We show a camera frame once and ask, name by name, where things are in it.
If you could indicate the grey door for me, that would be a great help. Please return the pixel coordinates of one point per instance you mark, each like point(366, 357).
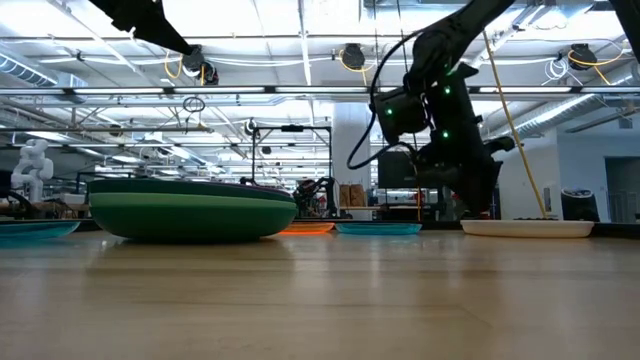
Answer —
point(622, 190)

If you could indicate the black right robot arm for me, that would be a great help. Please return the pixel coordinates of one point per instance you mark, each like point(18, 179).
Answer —
point(450, 40)

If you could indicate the silver ventilation duct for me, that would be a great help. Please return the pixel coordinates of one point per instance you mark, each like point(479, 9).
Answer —
point(25, 70)

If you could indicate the light green plastic plate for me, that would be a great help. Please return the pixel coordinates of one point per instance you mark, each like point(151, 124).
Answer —
point(190, 220)

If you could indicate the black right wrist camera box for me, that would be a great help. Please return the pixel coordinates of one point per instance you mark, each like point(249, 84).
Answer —
point(400, 117)

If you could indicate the white plastic plate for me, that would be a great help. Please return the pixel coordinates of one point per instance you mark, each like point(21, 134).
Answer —
point(530, 229)

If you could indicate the black background rig frame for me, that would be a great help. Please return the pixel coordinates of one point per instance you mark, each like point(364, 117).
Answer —
point(292, 128)

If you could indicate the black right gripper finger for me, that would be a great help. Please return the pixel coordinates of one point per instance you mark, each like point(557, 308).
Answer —
point(487, 190)
point(460, 190)

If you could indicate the black background robot arm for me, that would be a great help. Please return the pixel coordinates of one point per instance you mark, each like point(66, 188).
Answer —
point(320, 195)

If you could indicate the brown cardboard box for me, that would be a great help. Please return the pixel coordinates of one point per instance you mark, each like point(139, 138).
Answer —
point(358, 196)
point(345, 196)

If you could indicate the orange transparent plastic plate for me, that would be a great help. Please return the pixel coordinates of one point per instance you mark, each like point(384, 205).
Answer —
point(310, 228)

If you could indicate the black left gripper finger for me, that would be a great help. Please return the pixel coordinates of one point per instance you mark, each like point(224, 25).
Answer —
point(145, 20)

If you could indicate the black waste bin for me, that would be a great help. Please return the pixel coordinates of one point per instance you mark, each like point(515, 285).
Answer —
point(580, 205)

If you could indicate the black monitor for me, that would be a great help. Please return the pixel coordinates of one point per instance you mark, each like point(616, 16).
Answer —
point(395, 170)

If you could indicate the blue transparent plastic plate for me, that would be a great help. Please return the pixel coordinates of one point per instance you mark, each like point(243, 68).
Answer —
point(35, 230)
point(377, 228)

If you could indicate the ceiling light strip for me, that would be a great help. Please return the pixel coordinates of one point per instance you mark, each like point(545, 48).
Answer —
point(525, 90)
point(320, 90)
point(170, 90)

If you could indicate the large dark green plastic plate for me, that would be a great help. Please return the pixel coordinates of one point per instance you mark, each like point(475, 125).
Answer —
point(150, 197)

